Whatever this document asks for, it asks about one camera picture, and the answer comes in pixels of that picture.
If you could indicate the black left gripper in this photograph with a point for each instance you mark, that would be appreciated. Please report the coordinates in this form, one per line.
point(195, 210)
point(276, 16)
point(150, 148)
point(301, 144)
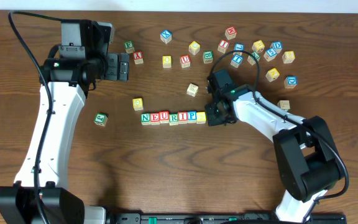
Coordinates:
point(112, 66)

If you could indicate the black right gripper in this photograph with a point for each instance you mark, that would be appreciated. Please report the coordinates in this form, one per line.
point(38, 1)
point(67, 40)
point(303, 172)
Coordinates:
point(213, 112)

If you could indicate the yellow S wooden block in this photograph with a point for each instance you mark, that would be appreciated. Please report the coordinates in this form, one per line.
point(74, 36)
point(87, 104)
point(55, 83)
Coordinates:
point(200, 117)

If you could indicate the blue P wooden block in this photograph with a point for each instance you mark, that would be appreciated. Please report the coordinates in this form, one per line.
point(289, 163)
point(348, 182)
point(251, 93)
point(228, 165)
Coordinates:
point(191, 116)

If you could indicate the red i block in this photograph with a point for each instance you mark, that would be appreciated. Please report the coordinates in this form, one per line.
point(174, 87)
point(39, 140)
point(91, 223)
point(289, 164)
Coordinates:
point(223, 46)
point(183, 117)

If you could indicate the green R wooden block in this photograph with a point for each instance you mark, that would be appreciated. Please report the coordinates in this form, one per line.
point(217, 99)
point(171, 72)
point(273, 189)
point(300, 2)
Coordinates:
point(173, 119)

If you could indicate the green N wooden block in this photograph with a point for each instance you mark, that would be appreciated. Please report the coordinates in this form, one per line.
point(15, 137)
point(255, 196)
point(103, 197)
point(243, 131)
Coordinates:
point(145, 119)

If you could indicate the red u block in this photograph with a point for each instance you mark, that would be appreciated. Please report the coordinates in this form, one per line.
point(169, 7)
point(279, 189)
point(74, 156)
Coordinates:
point(185, 61)
point(164, 117)

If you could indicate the red E wooden block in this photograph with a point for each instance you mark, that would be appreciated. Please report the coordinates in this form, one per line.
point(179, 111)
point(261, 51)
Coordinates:
point(154, 118)

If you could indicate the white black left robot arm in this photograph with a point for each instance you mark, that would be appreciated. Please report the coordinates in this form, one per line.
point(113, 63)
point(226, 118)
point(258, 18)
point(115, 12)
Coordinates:
point(40, 193)

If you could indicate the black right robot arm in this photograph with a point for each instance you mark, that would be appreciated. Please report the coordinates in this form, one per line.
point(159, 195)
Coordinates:
point(310, 167)

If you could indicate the red X wooden block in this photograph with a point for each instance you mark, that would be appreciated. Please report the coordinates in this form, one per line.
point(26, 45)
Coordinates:
point(138, 57)

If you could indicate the green F wooden block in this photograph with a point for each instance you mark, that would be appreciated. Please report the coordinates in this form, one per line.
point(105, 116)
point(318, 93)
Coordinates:
point(129, 47)

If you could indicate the plain wood top block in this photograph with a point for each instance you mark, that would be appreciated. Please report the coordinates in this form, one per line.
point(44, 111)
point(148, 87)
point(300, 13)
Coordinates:
point(192, 90)

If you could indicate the yellow G wooden block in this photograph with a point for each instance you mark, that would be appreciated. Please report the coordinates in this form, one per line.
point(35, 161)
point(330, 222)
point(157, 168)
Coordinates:
point(138, 104)

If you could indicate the yellow O wooden block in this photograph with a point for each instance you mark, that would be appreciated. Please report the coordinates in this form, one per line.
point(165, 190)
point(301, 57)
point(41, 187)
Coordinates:
point(167, 61)

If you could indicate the green J wooden block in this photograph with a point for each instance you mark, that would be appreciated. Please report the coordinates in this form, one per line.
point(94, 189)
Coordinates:
point(101, 119)

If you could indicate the blue T wooden block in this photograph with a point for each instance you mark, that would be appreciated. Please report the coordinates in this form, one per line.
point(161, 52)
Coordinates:
point(236, 60)

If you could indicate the blue X wooden block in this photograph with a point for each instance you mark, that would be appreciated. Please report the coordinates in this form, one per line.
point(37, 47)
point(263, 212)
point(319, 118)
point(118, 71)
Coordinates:
point(166, 36)

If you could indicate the green B wooden block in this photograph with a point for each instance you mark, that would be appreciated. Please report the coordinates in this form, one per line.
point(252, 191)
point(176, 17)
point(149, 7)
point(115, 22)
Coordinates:
point(208, 56)

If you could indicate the green Z wooden block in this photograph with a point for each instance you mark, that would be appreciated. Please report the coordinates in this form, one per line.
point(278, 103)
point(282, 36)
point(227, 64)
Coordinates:
point(253, 58)

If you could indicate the yellow A wooden block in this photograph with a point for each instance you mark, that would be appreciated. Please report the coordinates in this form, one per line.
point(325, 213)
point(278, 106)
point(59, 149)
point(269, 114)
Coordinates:
point(272, 74)

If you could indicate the wood L top block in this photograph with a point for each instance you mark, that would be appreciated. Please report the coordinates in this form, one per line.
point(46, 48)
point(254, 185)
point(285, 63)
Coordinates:
point(284, 105)

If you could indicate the blue L wooden block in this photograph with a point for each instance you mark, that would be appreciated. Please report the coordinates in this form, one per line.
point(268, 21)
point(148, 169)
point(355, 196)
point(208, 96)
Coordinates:
point(239, 48)

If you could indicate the yellow block upper middle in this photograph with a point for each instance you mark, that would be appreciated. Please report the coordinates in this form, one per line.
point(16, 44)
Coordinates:
point(194, 47)

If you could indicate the blue D block lower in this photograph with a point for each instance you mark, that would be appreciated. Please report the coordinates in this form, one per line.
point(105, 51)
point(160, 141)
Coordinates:
point(290, 82)

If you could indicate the blue d block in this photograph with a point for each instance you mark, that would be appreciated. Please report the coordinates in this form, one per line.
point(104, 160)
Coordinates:
point(290, 82)
point(276, 46)

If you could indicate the yellow block near D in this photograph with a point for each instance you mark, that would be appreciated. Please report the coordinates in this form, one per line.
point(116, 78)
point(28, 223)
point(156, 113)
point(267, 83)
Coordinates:
point(258, 46)

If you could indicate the blue 5 wooden block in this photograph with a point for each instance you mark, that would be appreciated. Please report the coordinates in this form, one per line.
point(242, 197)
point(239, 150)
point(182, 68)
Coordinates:
point(270, 54)

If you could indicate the red H wooden block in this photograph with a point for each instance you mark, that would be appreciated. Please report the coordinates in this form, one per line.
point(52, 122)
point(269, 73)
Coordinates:
point(230, 33)

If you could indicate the blue D block upper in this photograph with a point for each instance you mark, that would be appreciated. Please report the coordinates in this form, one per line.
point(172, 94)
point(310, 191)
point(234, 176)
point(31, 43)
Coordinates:
point(276, 46)

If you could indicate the yellow 8 wooden block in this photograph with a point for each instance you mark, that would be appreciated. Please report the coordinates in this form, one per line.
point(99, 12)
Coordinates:
point(288, 57)

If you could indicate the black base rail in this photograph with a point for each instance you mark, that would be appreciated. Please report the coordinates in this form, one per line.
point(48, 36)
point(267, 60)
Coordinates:
point(136, 218)

